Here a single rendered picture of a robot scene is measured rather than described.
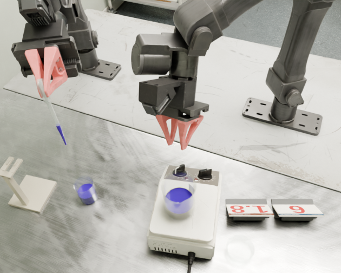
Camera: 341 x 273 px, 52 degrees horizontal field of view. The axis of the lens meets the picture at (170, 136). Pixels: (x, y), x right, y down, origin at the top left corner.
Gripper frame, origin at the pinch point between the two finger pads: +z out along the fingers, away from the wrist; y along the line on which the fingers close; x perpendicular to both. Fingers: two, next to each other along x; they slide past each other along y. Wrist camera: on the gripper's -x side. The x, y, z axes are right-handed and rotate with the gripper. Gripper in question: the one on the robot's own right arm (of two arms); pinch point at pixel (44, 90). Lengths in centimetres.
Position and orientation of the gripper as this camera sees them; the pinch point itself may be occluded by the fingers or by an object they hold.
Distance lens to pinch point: 58.4
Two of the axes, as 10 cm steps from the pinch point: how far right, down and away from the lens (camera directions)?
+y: 9.9, -1.4, 0.7
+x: 0.4, 6.4, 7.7
